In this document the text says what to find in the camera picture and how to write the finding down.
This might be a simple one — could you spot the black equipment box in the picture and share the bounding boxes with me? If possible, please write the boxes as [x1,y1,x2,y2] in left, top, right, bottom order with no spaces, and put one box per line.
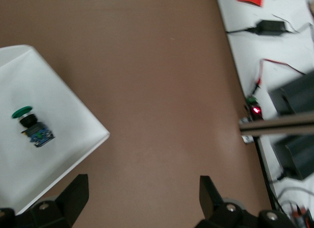
[268,70,314,116]
[273,133,314,181]

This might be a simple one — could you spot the black metal frame bar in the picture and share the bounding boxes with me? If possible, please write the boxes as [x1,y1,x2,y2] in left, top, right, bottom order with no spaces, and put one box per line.
[255,136,282,210]

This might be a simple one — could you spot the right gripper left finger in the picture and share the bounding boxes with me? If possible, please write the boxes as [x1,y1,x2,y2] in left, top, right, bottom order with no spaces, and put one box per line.
[14,173,90,228]

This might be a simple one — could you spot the red wire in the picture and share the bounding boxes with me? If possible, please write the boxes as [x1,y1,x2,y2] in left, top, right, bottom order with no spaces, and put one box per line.
[255,58,307,91]

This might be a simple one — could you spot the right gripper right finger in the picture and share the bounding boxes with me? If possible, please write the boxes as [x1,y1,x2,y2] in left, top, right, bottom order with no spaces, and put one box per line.
[196,175,248,228]

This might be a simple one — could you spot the black power adapter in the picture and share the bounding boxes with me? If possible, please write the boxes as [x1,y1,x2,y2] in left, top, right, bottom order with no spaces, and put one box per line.
[255,19,289,36]

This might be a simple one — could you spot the green push button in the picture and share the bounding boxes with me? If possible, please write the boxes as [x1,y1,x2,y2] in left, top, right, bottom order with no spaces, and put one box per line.
[11,105,56,149]

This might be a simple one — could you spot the grey floor cable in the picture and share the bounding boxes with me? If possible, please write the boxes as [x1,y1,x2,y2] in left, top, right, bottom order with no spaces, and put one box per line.
[277,186,314,209]

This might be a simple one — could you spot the white plastic drawer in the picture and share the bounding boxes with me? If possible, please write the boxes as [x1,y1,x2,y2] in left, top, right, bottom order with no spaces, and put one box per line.
[0,44,110,215]

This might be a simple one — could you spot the circuit board with red display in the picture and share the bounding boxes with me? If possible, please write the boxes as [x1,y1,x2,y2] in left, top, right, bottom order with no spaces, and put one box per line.
[244,95,265,121]

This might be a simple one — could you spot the aluminium camera post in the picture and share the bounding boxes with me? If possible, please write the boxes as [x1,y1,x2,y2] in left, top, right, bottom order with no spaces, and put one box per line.
[239,112,314,137]

